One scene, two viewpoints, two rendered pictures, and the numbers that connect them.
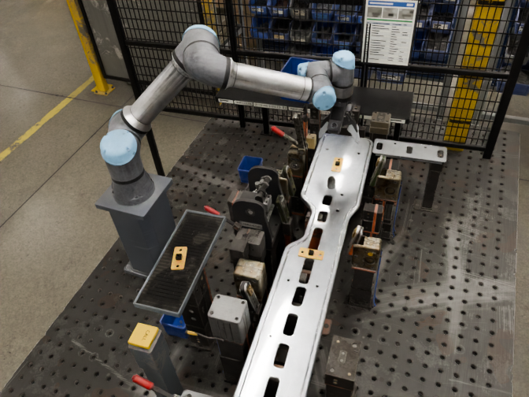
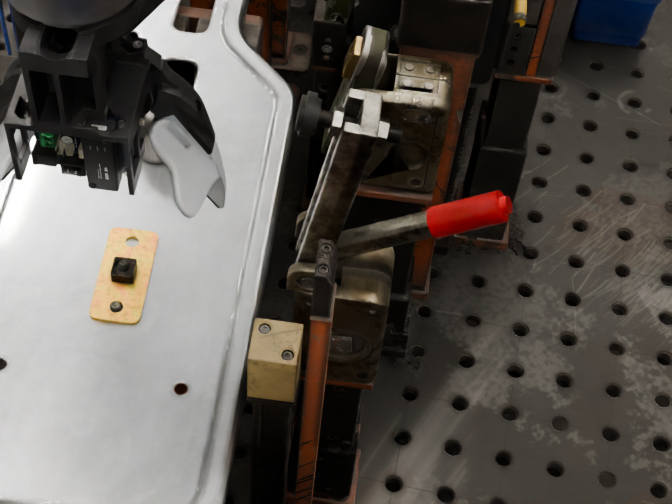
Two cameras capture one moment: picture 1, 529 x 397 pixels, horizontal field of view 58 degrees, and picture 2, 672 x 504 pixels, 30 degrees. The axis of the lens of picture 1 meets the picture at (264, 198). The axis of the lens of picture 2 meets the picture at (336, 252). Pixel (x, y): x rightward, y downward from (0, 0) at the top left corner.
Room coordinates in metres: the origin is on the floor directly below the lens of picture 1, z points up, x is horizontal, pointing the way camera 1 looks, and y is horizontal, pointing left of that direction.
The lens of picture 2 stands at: (1.99, -0.32, 1.78)
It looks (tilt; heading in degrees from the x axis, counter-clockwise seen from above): 54 degrees down; 161
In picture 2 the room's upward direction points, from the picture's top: 6 degrees clockwise
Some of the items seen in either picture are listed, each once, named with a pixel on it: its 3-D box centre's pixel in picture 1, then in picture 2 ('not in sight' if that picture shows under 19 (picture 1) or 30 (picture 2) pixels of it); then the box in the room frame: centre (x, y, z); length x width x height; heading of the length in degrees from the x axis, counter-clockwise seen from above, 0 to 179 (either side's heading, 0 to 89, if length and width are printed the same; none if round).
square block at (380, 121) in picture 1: (376, 150); not in sight; (1.66, -0.52, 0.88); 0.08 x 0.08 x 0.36; 69
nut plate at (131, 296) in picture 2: (337, 163); (124, 271); (1.45, -0.30, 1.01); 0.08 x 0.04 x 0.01; 160
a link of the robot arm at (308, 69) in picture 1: (315, 75); not in sight; (1.45, -0.21, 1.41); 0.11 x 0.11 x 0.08; 3
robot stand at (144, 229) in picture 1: (146, 228); not in sight; (1.29, 0.47, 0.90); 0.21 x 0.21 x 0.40; 65
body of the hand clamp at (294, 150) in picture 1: (297, 181); (331, 386); (1.51, -0.15, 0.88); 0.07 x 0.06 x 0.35; 69
